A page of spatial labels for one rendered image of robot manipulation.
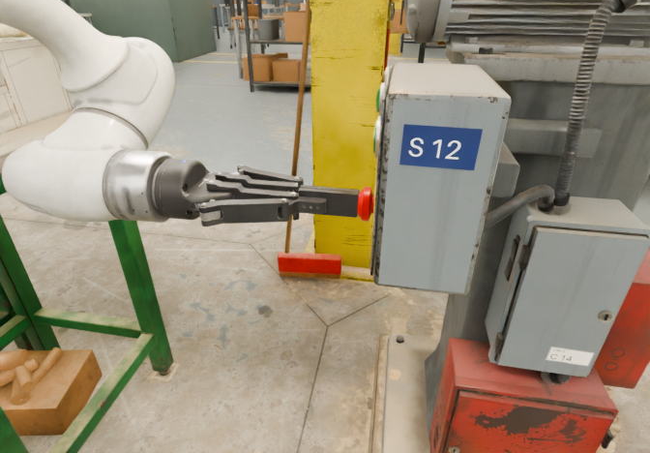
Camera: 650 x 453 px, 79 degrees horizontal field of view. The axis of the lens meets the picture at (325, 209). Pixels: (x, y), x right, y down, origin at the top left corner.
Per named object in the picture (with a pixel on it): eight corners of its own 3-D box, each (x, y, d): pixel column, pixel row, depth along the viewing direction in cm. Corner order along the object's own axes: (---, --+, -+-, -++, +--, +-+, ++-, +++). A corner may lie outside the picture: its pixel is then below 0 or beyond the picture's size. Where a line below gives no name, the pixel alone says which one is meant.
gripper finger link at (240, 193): (209, 178, 47) (203, 183, 46) (299, 186, 45) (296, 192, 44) (213, 207, 49) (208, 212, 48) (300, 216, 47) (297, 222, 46)
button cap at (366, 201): (391, 213, 48) (393, 183, 46) (389, 229, 44) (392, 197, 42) (359, 210, 48) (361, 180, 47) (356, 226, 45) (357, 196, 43)
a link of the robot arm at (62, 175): (82, 196, 43) (130, 108, 50) (-38, 186, 45) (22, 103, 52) (132, 239, 52) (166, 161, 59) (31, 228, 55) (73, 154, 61)
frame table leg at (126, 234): (176, 366, 143) (112, 123, 100) (167, 378, 139) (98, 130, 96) (162, 364, 144) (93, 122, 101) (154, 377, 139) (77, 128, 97)
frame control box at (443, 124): (542, 244, 58) (599, 60, 46) (604, 360, 40) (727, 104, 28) (375, 228, 62) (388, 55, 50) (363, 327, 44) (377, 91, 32)
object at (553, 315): (568, 334, 70) (713, -25, 44) (592, 385, 61) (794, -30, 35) (480, 323, 72) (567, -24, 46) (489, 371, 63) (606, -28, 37)
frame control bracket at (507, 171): (483, 140, 58) (487, 114, 56) (513, 198, 41) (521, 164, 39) (455, 139, 58) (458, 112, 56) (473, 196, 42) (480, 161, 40)
